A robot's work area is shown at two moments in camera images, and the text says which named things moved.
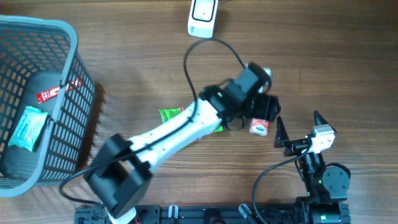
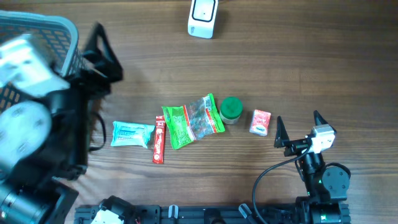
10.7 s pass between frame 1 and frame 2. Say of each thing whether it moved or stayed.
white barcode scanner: stayed
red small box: stayed
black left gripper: moved
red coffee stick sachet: moved
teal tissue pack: moved
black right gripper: stayed
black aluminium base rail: stayed
